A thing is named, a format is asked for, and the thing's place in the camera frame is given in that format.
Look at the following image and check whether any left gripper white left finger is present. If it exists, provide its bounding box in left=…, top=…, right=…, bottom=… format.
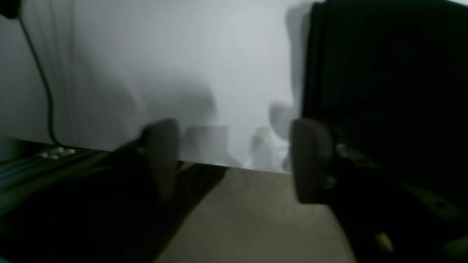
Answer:
left=1, top=119, right=180, bottom=263

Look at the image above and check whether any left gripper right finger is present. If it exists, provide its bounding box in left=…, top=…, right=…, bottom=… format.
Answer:
left=290, top=119, right=467, bottom=263

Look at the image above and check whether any black T-shirt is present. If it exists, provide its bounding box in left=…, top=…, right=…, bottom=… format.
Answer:
left=301, top=0, right=468, bottom=207

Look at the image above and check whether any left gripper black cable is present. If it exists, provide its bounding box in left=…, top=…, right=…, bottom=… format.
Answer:
left=0, top=0, right=73, bottom=148

